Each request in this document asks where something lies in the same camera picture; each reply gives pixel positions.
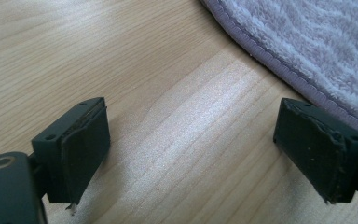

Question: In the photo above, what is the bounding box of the light purple fluffy towel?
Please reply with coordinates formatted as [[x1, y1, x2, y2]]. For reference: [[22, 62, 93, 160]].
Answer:
[[199, 0, 358, 141]]

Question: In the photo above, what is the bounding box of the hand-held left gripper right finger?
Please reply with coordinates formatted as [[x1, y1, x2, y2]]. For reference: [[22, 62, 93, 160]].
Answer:
[[272, 97, 358, 205]]

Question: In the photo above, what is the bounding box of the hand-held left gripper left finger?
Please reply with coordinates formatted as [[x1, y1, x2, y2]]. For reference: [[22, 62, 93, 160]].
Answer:
[[31, 96, 112, 217]]

